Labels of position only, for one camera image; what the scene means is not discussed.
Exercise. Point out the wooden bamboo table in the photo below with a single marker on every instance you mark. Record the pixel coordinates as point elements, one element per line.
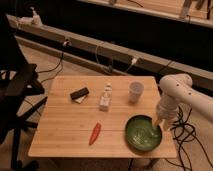
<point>65,126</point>

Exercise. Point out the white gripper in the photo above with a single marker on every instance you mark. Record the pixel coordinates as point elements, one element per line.
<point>164,115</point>

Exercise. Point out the black chair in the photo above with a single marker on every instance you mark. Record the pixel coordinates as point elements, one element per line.
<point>18,79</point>

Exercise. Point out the red chili pepper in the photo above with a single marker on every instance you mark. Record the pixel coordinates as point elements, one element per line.
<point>95,133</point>

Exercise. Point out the translucent plastic cup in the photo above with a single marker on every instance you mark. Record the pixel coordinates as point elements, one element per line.
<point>135,91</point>

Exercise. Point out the black and white eraser block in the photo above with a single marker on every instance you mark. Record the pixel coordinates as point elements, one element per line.
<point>79,95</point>

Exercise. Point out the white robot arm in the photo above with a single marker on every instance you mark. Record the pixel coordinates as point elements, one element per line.
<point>176,89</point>

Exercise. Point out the green ceramic bowl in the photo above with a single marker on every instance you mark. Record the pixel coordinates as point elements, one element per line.
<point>141,135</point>

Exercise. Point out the small clear glass bottle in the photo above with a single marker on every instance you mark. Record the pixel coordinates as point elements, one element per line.
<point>105,98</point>

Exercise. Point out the white spray bottle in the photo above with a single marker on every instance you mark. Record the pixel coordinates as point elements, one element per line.
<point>36,17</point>

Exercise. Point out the grey metal rail beam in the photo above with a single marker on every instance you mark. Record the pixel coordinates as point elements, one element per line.
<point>202,78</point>

